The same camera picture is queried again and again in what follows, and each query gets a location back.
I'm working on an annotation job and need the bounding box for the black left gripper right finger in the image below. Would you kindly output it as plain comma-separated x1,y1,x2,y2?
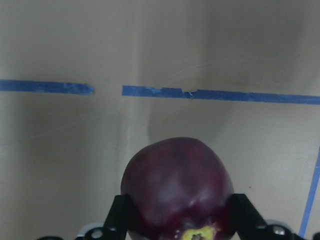
229,193,268,240

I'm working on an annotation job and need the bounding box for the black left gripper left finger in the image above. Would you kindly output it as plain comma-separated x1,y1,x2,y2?
103,194,135,240

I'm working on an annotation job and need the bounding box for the dark purple apple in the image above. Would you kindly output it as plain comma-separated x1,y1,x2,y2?
120,137,235,240

